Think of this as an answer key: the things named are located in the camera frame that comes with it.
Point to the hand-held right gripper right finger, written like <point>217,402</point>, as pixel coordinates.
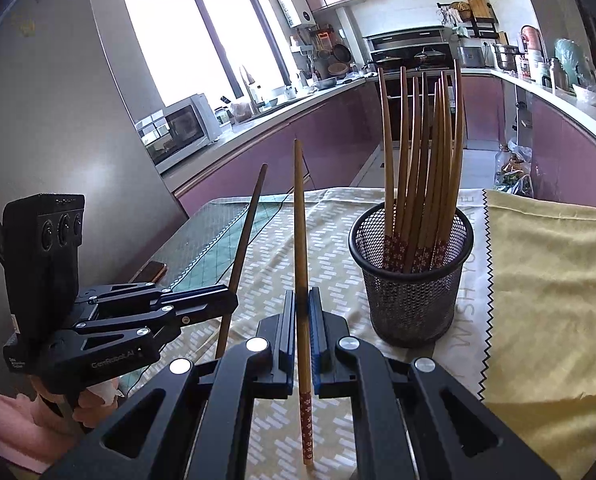
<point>316,340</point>

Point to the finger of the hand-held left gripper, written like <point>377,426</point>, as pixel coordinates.
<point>207,307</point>
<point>127,296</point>

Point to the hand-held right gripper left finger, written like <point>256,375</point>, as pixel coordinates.
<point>289,325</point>

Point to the floral-tipped wooden chopstick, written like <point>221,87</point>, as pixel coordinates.
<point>248,225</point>
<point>300,240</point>

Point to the black mesh holder cup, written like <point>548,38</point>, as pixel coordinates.
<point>408,310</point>

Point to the bunch of wooden chopsticks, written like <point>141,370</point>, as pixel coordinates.
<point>440,185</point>

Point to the person's left forearm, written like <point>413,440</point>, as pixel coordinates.
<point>7,425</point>

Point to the person's left hand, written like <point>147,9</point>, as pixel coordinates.
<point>92,412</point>

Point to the smartphone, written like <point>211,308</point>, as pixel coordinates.
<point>150,272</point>

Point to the green cutting mat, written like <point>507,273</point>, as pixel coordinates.
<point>212,240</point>

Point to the beige patterned tablecloth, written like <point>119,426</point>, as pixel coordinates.
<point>328,240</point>

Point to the white tissue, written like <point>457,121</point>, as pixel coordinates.
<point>101,392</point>

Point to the grey refrigerator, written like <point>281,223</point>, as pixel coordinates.
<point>77,110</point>

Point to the white microwave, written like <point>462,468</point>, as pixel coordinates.
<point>177,127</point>

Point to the pink base cabinets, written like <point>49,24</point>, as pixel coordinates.
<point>328,125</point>
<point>568,150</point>

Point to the metal kitchen faucet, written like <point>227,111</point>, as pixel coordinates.
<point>248,85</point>

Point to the black built-in oven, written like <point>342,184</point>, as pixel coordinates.
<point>394,110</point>

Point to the yellow cloth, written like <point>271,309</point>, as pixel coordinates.
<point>553,300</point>

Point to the kitchen window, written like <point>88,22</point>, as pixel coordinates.
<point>177,45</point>

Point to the bags on floor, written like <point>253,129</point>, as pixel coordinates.
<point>515,170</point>

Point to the hanging black pan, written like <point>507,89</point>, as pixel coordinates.
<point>342,53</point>

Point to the black frying pan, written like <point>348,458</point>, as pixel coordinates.
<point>385,61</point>

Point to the black lidded wok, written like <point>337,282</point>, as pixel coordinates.
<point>430,55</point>

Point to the range hood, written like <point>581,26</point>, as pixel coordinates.
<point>403,37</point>

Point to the white water heater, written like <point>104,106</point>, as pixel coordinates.
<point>293,5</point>

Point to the silver countertop appliance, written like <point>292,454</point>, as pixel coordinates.
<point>470,57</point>

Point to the stainless steel pot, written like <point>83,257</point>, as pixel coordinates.
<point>505,57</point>

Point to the black shelf rack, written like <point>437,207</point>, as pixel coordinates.
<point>478,26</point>

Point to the white plastic bag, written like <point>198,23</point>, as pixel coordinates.
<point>588,96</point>

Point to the pink jug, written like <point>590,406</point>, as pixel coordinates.
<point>530,40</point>

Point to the green plastic bag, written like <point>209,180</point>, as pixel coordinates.
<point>573,60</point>

